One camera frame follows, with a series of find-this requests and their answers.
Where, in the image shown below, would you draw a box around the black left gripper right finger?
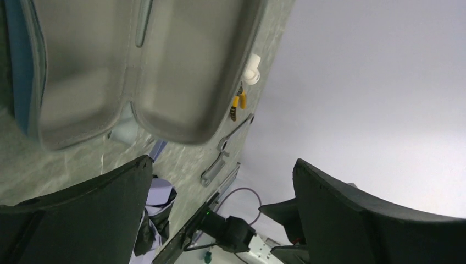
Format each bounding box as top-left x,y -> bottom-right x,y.
293,159 -> 465,263

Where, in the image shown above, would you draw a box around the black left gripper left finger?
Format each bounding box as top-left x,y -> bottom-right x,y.
1,155 -> 152,263

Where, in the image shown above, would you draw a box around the white pipe elbow fitting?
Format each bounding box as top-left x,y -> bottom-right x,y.
242,53 -> 261,85

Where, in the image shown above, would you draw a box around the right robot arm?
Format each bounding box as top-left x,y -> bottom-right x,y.
182,210 -> 257,254

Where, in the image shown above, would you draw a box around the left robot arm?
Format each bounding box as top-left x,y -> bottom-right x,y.
1,155 -> 465,263

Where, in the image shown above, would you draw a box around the silver ratchet wrench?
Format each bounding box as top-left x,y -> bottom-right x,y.
217,113 -> 254,152

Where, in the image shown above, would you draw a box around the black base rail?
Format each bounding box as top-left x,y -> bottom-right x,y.
152,192 -> 219,264

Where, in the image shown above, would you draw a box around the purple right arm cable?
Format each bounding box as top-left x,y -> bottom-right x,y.
214,187 -> 263,227

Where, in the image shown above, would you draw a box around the grey plastic bracket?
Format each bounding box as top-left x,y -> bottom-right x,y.
200,151 -> 230,187

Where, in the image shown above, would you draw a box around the yellow handled pliers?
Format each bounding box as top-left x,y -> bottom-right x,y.
229,83 -> 247,122

